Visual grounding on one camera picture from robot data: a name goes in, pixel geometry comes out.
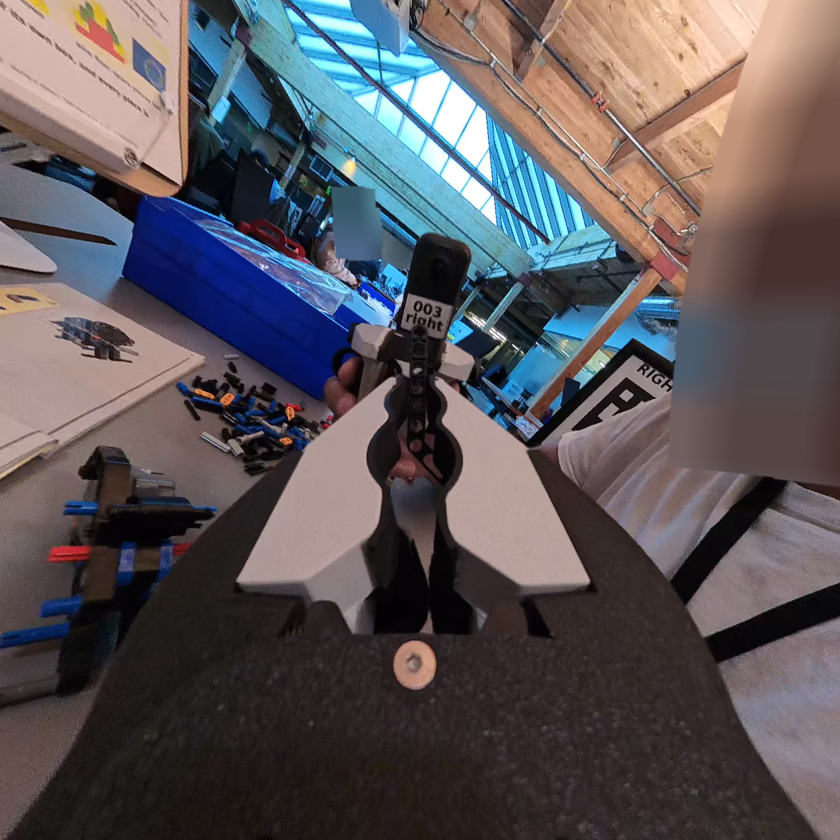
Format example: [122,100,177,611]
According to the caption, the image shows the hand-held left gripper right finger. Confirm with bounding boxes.
[427,381,592,634]

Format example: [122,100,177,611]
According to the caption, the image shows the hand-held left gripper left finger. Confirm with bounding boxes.
[236,381,431,634]

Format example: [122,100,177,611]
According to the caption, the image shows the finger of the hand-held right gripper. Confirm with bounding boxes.
[350,323,409,363]
[434,340,479,389]

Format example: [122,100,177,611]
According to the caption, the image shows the black bent lego beam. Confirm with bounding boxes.
[402,325,448,488]

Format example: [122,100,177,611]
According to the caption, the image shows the lego motor chassis assembly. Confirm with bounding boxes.
[0,446,217,706]

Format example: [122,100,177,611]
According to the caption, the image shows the pile of small lego pins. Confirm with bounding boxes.
[176,354,336,476]

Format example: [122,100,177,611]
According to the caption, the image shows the lego instruction booklet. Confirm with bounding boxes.
[0,282,206,480]

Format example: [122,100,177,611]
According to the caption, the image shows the person's right hand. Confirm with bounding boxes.
[323,374,361,419]

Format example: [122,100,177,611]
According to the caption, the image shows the clear plastic bag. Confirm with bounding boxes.
[197,220,358,312]

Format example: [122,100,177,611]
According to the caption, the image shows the red plastic basket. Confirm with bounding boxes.
[238,218,309,260]

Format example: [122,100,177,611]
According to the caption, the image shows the framed black-white marker sign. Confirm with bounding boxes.
[525,338,677,447]

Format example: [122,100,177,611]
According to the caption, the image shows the blue plastic bin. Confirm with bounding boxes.
[122,195,399,401]

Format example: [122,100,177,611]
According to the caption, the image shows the white ceiling device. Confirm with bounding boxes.
[350,0,413,56]

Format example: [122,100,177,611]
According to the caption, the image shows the person's white shirt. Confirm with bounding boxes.
[558,394,840,840]

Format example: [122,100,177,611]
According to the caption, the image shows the instruction sheet board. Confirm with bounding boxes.
[0,0,191,198]

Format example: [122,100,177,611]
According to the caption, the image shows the black harness strap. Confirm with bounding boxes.
[669,476,840,664]

